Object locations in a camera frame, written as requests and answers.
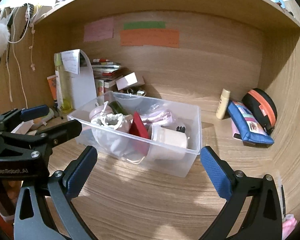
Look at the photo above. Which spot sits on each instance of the green sticky note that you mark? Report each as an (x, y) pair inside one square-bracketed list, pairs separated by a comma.
[(144, 25)]

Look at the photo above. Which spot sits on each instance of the blue pencil pouch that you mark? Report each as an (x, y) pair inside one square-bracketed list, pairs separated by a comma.
[(245, 127)]

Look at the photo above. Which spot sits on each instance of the stack of books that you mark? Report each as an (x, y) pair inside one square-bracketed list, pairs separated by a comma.
[(109, 71)]

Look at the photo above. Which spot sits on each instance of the small white cardboard box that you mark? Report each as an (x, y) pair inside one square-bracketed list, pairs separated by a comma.
[(131, 80)]

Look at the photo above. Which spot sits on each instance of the pink round compact fan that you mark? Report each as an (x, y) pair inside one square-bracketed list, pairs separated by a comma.
[(103, 109)]

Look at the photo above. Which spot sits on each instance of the orange sticky note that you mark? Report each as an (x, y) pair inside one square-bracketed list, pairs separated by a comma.
[(150, 37)]

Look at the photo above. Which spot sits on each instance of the cream lotion bottle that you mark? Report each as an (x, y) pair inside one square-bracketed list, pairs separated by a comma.
[(223, 104)]

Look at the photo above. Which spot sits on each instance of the yellow-green spray bottle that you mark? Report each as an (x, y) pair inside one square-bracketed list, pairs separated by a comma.
[(63, 97)]

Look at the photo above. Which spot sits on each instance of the dark green cylinder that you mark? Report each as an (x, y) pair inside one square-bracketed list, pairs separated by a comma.
[(117, 108)]

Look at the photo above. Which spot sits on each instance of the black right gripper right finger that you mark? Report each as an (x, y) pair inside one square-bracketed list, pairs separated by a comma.
[(263, 219)]

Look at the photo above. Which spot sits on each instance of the pink sticky note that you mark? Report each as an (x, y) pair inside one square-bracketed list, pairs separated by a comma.
[(99, 30)]

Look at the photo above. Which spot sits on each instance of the white hp box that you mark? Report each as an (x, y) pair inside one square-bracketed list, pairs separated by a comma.
[(23, 127)]

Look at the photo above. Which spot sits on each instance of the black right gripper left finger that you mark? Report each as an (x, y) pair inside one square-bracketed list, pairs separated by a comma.
[(33, 219)]

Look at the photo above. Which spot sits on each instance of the wooden shelf board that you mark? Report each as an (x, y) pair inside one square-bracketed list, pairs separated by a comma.
[(261, 14)]

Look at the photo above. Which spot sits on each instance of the white fluffy pompom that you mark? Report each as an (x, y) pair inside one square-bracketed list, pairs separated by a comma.
[(4, 38)]

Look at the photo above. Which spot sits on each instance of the black orange round case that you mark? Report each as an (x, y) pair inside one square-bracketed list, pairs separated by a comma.
[(262, 107)]

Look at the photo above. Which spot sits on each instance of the red velvet pouch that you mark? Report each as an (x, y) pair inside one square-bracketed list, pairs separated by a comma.
[(138, 129)]

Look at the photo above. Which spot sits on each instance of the clear plastic storage bin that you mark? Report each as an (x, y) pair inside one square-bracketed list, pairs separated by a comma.
[(185, 114)]

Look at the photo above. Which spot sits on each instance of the white folded paper stand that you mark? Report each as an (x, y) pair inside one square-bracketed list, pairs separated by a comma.
[(81, 86)]

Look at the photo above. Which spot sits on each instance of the white drawstring cloth pouch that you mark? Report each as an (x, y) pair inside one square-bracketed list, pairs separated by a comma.
[(106, 131)]

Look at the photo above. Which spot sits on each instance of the pink fluffy pen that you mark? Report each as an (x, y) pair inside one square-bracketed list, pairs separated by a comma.
[(289, 222)]

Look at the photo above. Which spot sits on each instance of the fruit picture card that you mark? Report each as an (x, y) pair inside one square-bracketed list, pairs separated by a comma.
[(99, 87)]

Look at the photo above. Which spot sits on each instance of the orange booklet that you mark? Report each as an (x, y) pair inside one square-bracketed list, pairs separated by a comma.
[(53, 86)]

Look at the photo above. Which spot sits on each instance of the green orange tube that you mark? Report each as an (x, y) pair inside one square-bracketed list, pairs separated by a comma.
[(42, 121)]

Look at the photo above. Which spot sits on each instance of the pink striped bag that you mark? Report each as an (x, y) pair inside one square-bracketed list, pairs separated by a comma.
[(161, 117)]

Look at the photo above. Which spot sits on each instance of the small clear bowl of trinkets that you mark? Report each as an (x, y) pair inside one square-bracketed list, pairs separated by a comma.
[(130, 97)]

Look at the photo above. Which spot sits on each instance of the white round tape container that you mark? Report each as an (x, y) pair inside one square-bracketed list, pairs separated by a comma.
[(169, 144)]

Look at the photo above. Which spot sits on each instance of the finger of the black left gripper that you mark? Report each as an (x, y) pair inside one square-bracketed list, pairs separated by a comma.
[(28, 114), (62, 133)]

